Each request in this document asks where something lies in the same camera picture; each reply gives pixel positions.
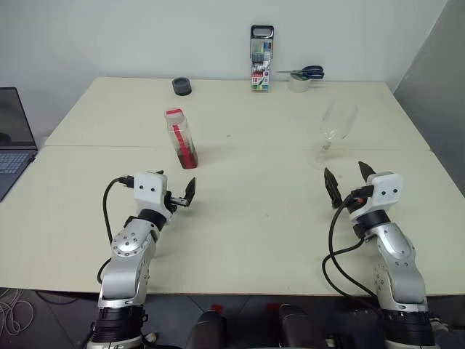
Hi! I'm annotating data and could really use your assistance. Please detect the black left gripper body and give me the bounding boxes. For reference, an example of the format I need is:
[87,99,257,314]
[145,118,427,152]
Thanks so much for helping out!
[163,188,190,216]

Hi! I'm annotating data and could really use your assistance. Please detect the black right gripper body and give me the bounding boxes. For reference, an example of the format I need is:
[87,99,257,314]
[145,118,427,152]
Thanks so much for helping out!
[340,184,376,215]

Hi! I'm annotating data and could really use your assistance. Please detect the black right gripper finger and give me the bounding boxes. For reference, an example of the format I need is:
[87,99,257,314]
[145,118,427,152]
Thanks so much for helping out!
[357,161,377,183]
[323,167,343,210]

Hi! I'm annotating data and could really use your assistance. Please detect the plastic bottle with red liquid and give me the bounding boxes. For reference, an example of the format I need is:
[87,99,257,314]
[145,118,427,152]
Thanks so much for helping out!
[165,116,200,170]

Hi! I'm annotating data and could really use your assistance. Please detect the clear wine glass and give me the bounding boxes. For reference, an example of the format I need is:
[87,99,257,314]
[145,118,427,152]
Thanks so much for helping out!
[308,100,360,170]

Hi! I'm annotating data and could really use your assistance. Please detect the white red bottle cap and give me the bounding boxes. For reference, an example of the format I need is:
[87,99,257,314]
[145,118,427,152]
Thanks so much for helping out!
[163,108,186,127]

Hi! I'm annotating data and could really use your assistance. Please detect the black round tape roll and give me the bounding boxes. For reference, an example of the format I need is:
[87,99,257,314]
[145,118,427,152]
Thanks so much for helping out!
[171,76,193,97]

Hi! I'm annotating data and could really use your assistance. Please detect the clear tape roll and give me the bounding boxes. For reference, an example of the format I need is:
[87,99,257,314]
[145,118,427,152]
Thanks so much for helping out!
[288,71,311,94]

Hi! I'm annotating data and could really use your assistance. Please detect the grey partition panel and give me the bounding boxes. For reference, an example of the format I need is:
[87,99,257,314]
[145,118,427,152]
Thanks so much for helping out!
[384,0,465,199]

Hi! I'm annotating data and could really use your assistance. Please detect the dark rounded shape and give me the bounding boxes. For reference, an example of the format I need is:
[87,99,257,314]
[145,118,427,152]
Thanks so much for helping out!
[187,310,228,349]
[278,303,328,349]

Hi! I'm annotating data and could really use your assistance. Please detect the marker pen set case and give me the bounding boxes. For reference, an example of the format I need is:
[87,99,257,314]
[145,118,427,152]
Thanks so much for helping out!
[248,24,275,94]

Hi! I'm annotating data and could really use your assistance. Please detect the grey laptop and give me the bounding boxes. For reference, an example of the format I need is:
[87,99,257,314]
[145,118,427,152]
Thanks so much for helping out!
[0,86,39,203]

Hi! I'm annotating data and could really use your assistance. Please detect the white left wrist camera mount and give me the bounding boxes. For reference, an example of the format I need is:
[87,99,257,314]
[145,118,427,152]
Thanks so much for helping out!
[133,171,174,223]

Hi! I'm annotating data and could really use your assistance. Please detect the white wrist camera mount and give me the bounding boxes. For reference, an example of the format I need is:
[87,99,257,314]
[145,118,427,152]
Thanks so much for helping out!
[133,171,174,223]
[347,172,405,222]

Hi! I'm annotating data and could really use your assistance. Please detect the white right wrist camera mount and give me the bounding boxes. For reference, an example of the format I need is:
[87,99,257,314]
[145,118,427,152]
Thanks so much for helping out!
[347,172,405,222]

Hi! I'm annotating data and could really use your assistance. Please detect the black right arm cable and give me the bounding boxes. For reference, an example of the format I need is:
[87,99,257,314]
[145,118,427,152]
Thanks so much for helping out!
[321,187,382,302]

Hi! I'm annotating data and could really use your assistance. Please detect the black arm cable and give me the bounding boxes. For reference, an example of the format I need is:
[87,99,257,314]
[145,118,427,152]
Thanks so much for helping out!
[96,174,136,285]
[321,187,382,302]

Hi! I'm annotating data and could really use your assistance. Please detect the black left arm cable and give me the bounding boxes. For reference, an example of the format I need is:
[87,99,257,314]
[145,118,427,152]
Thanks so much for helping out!
[96,174,136,285]

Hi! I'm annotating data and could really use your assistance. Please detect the blue handled scissors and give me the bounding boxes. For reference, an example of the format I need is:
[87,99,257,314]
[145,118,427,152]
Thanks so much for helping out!
[275,65,326,81]

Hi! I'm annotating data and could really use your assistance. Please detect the white floor cables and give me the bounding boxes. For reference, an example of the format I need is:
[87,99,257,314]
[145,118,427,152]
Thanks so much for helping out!
[0,289,36,337]

